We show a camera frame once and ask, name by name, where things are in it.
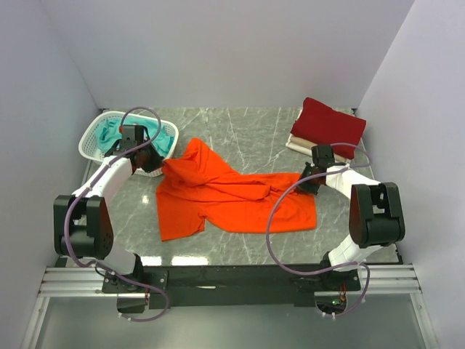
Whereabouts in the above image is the orange t shirt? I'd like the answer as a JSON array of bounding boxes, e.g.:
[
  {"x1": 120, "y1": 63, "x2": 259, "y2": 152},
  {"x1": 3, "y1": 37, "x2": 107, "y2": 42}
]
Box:
[{"x1": 155, "y1": 138, "x2": 317, "y2": 241}]

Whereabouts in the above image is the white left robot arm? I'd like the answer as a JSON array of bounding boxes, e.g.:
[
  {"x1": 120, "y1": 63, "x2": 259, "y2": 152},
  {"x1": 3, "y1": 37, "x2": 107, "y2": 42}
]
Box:
[{"x1": 53, "y1": 124, "x2": 163, "y2": 292}]

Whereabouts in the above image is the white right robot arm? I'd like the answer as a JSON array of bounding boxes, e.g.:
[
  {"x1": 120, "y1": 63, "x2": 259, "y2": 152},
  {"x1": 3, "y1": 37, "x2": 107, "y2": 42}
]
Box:
[{"x1": 297, "y1": 145, "x2": 405, "y2": 290}]

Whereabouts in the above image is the folded beige t shirt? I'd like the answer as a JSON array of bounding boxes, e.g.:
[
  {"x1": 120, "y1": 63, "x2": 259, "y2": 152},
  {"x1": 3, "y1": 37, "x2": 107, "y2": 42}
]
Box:
[{"x1": 286, "y1": 134, "x2": 351, "y2": 164}]

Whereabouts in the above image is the folded dark red t shirt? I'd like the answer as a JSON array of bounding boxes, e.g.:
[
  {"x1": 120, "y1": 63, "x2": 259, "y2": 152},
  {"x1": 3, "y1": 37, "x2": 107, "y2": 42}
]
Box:
[{"x1": 290, "y1": 97, "x2": 366, "y2": 160}]

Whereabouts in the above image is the teal t shirt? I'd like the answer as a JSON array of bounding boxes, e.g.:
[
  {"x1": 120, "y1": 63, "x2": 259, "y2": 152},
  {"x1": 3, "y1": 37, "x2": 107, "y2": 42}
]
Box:
[{"x1": 94, "y1": 114, "x2": 174, "y2": 157}]

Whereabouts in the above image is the white plastic laundry basket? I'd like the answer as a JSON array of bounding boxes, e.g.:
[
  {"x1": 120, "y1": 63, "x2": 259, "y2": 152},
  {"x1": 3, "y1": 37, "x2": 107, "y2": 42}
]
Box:
[{"x1": 78, "y1": 111, "x2": 179, "y2": 164}]

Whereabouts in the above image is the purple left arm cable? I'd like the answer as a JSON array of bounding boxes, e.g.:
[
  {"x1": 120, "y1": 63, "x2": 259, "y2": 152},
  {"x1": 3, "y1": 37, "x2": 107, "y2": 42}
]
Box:
[{"x1": 63, "y1": 106, "x2": 171, "y2": 323}]

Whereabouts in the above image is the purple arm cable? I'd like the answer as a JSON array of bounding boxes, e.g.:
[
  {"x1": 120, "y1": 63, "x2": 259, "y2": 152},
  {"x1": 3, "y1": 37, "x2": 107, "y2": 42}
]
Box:
[
  {"x1": 266, "y1": 143, "x2": 372, "y2": 318},
  {"x1": 63, "y1": 106, "x2": 171, "y2": 323}
]

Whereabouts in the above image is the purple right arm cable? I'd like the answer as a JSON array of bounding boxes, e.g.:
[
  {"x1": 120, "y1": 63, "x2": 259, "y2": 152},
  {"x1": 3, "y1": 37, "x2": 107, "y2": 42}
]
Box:
[{"x1": 266, "y1": 143, "x2": 372, "y2": 318}]

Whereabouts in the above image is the aluminium frame rail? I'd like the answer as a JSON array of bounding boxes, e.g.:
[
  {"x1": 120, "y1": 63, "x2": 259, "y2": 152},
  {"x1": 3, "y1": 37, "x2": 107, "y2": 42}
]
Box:
[{"x1": 38, "y1": 268, "x2": 117, "y2": 297}]

